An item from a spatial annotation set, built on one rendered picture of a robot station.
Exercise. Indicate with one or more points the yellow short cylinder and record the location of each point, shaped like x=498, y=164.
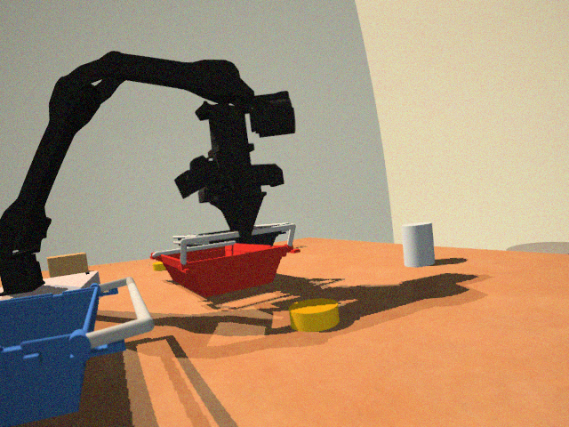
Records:
x=313, y=315
x=158, y=266

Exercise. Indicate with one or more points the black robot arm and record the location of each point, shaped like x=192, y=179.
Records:
x=73, y=103

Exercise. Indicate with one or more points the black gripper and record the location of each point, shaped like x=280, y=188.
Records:
x=240, y=199

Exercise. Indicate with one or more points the red plastic tray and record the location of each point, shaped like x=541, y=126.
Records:
x=224, y=269

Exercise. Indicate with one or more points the grey cylinder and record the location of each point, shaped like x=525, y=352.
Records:
x=418, y=244

